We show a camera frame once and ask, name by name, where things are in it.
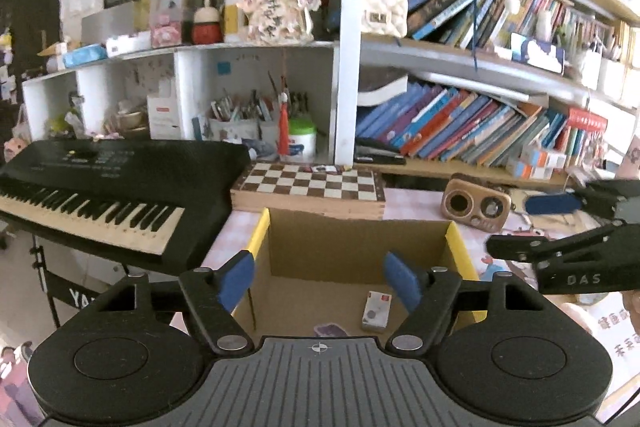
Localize blue and white box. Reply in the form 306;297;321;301
510;32;566;75

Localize yellow white mug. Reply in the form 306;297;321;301
222;0;249;44

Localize grey metal box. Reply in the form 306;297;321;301
80;2;137;48

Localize row of mixed colourful books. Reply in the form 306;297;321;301
400;0;621;52

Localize black stapler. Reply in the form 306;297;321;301
355;137;407;164

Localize black keyboard stand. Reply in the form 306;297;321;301
27;237;181;328

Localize wooden chessboard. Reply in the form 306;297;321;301
230;161;387;221

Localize white carton with red label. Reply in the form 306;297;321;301
146;79;182;140

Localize flat white box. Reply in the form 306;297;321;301
105;32;152;58

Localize black electronic keyboard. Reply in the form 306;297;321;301
0;139;253;275

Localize white quilted handbag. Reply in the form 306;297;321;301
360;0;408;38

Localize red book box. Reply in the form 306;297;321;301
567;107;608;132

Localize pink printed bag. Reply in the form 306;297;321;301
0;342;36;427

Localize pink gift box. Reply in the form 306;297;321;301
150;14;183;48

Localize white jar with green lid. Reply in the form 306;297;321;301
287;117;317;162

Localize small white packet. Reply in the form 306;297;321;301
361;291;392;332

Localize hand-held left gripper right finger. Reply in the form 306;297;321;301
384;251;551;355

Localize blue tissue pack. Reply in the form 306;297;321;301
62;46;108;68

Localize pen holder with pens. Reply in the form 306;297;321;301
207;89;276;142

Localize pink white plush figure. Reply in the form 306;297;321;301
240;0;321;46

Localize wooden retro speaker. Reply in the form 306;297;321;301
442;178;512;230

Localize row of leaning blue books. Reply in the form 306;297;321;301
356;79;608;168

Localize stack of small orange-white boxes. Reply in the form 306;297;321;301
506;144;568;180

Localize red round doll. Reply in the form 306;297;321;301
191;0;223;46

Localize yellow cardboard box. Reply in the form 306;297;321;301
232;207;488;338

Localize red hanging tassel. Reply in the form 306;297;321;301
277;77;292;155

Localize white cubby shelf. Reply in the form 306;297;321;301
21;41;341;158

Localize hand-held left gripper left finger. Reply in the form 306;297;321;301
87;251;257;356

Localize wooden bookshelf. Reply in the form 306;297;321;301
334;0;640;188

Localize white storage containers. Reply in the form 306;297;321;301
575;47;626;92

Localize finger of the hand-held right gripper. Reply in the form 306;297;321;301
525;179;640;223
486;222;640;265

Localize dark wooden door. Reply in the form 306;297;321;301
0;0;71;148

